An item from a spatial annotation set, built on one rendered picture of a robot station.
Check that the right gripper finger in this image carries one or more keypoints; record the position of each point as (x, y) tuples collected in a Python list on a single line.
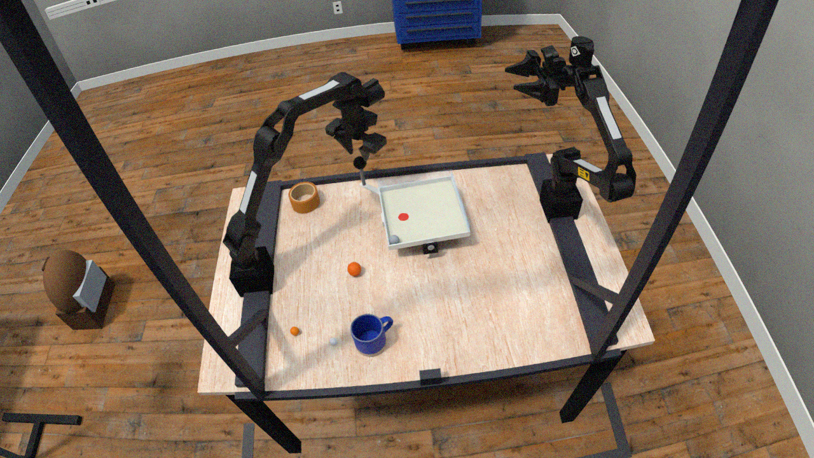
[(534, 89), (522, 68)]

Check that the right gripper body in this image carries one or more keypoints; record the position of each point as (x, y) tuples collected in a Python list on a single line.
[(553, 84)]

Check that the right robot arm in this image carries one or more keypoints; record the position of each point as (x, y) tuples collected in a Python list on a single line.
[(566, 164)]

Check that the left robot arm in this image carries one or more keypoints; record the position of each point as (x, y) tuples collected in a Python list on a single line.
[(269, 146)]

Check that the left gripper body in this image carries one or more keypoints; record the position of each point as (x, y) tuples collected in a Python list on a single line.
[(354, 129)]

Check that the blue mug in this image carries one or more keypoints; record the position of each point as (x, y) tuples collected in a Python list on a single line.
[(370, 327)]

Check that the brown tape roll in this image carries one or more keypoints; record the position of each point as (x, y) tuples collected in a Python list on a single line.
[(304, 206)]

